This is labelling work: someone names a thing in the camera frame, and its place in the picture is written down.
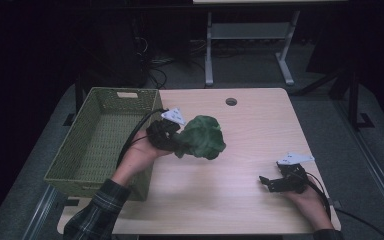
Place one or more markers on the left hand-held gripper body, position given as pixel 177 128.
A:
pixel 161 135

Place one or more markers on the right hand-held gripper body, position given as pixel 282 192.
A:
pixel 295 180

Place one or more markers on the green plush pet garment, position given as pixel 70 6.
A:
pixel 201 138

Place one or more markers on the green woven basket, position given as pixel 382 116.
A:
pixel 93 140

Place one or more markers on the person's left hand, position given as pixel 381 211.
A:
pixel 141 155

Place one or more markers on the person's right hand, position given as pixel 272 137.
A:
pixel 313 208

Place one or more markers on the grey tape strip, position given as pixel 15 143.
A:
pixel 336 203

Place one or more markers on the dark computer tower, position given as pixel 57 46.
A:
pixel 120 50

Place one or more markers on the black metal stand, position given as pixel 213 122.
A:
pixel 354 100

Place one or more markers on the black table clamp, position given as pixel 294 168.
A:
pixel 70 202

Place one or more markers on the aluminium rail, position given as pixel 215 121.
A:
pixel 40 213
pixel 373 156

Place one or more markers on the grey metal desk frame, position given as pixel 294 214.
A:
pixel 250 30

